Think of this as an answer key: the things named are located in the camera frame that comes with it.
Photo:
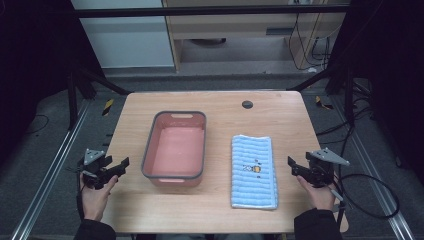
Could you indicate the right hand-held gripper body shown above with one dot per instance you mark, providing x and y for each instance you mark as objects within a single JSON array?
[{"x": 321, "y": 171}]

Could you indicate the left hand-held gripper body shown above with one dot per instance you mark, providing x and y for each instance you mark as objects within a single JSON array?
[{"x": 95, "y": 170}]

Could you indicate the person's right hand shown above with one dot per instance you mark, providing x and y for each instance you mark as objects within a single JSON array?
[{"x": 320, "y": 197}]

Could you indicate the person's left hand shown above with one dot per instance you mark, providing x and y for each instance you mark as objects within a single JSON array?
[{"x": 95, "y": 201}]

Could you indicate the blue striped towel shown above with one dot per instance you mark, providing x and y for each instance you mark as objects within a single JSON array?
[{"x": 254, "y": 185}]

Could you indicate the yellow black tape strip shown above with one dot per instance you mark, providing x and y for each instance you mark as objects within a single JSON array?
[
  {"x": 321, "y": 103},
  {"x": 107, "y": 107}
]

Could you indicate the pink basin with grey rim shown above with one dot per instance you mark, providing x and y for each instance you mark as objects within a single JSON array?
[{"x": 176, "y": 150}]

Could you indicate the black metal stand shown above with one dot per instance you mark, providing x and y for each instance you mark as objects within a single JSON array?
[
  {"x": 348, "y": 96},
  {"x": 72, "y": 100}
]

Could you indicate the round grey table grommet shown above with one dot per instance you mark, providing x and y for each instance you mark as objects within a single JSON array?
[{"x": 247, "y": 104}]

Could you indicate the black curtain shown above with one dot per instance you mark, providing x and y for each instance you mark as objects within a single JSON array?
[
  {"x": 30, "y": 66},
  {"x": 393, "y": 73}
]

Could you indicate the white cabinet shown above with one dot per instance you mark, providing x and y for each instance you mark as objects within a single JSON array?
[{"x": 126, "y": 36}]

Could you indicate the light wooden desk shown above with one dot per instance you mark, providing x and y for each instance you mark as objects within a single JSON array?
[{"x": 233, "y": 26}]

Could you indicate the silver floor rail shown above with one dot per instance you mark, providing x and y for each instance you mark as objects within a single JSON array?
[
  {"x": 50, "y": 170},
  {"x": 373, "y": 173}
]

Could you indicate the black horizontal frame bar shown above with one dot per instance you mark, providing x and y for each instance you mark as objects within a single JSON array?
[{"x": 200, "y": 12}]

